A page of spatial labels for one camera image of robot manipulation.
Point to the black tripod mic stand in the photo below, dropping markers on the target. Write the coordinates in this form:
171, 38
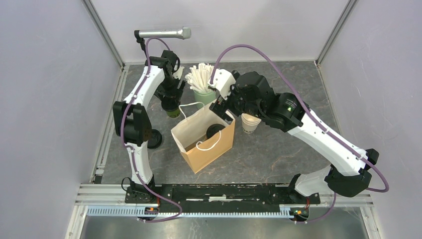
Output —
142, 43

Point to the green straw holder cup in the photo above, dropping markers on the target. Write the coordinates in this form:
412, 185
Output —
204, 98

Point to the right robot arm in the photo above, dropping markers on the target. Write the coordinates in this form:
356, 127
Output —
250, 93

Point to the white paper straws bundle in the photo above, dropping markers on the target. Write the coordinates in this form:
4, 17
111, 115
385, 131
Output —
198, 77

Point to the brown paper bag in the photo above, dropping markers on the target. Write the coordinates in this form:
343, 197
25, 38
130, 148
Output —
193, 128

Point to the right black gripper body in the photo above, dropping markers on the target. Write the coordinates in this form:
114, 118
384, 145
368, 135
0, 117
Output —
220, 106

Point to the stack of white paper cups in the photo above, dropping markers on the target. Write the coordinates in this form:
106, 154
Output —
249, 123

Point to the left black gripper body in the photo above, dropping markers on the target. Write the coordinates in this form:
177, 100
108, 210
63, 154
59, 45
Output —
168, 87

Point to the silver microphone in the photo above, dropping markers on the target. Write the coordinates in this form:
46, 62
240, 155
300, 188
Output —
182, 33

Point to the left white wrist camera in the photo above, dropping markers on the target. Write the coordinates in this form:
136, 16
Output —
178, 74

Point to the black plastic cup lid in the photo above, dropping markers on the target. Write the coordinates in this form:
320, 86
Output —
170, 105

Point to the stacked spare black lids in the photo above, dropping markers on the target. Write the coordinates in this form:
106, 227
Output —
156, 139

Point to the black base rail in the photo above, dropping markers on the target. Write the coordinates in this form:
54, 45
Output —
217, 198

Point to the green paper coffee cup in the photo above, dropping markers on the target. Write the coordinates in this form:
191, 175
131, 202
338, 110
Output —
173, 113

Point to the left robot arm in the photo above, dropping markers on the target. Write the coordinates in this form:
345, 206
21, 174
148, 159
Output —
132, 123

